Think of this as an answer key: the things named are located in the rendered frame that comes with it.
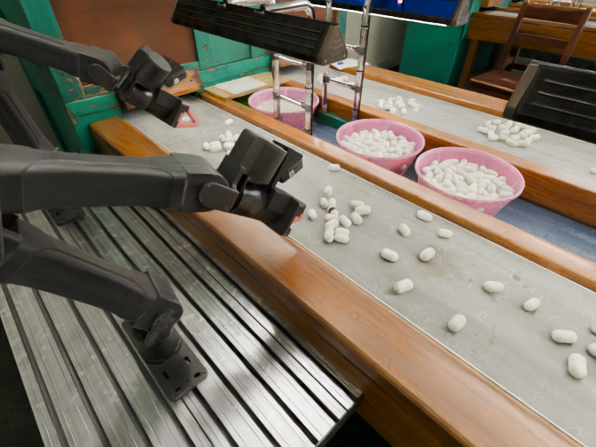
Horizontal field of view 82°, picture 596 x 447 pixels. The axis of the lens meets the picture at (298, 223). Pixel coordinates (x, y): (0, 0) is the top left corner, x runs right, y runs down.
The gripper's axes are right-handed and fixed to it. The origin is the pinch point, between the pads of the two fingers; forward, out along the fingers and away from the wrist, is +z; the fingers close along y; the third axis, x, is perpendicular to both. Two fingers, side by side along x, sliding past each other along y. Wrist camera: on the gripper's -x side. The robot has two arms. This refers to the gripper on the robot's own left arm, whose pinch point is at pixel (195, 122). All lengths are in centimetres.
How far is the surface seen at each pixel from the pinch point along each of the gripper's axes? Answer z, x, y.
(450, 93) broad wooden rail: 80, -56, -25
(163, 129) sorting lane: 8.8, 8.0, 27.5
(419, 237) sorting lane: 20, -2, -61
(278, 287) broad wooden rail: -6, 18, -51
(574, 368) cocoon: 10, 4, -93
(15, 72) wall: -6, 22, 139
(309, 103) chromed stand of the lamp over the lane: 24.4, -20.6, -11.1
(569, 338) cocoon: 14, 1, -91
